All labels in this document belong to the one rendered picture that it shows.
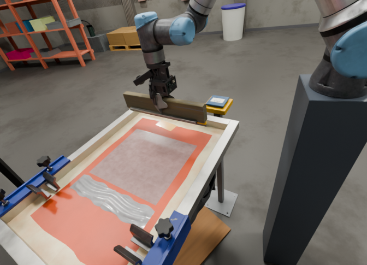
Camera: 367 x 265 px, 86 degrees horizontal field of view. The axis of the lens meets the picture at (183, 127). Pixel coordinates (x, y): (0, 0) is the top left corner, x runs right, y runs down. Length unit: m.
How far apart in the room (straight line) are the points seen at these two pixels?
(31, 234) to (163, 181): 0.44
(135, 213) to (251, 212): 1.21
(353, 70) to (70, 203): 0.88
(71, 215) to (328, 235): 1.59
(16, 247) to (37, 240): 0.05
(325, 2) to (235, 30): 5.36
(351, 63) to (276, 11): 6.20
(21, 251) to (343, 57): 0.91
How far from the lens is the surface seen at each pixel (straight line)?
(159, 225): 0.53
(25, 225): 0.88
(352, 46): 0.51
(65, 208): 0.83
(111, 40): 6.90
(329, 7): 0.52
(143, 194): 0.72
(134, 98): 0.91
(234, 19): 5.78
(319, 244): 1.77
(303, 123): 0.71
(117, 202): 0.74
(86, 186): 0.84
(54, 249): 0.76
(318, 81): 0.70
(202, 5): 0.72
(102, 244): 0.69
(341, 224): 1.90
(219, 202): 1.77
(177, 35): 0.63
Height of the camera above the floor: 1.52
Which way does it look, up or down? 37 degrees down
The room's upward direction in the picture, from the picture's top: 10 degrees counter-clockwise
